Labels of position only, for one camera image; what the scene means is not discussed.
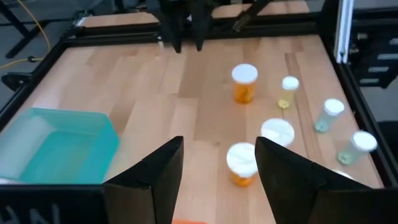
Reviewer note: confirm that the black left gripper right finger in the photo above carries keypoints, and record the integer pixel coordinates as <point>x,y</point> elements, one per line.
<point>286,180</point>

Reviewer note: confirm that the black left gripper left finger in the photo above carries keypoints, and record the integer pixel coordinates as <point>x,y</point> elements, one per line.
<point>149,186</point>

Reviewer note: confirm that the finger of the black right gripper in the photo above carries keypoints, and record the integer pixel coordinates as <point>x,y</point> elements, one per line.
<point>175,21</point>
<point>202,21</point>

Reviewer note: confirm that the small green pill bottle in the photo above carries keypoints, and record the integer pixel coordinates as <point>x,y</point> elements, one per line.
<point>333,106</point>
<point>363,141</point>

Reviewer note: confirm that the small yellow pill bottle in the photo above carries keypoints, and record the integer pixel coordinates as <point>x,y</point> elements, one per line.
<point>290,83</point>

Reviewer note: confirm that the orange translucent plastic bin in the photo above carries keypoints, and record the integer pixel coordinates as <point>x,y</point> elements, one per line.
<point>189,222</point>

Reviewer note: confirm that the teal translucent plastic bin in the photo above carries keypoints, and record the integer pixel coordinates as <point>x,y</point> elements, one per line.
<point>62,149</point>

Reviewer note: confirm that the black control box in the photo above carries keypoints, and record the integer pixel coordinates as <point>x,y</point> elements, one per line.
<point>373,46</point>

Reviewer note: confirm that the black metal table frame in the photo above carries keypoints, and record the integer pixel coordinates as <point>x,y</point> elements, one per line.
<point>109,39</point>

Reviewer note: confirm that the silver aluminium bracket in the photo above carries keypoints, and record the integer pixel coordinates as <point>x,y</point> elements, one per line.
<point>343,31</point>

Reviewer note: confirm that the black desk leg frame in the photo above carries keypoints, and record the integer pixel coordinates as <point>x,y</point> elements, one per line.
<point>26,35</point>

